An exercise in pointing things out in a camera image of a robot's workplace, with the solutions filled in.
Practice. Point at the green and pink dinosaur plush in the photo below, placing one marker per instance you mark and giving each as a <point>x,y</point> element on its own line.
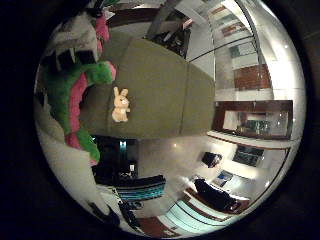
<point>61,90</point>

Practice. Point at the beige bunny plush toy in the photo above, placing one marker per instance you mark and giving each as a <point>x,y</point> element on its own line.
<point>120,105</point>

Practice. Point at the black office chair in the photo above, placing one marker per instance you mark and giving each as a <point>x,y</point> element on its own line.
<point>215,196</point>

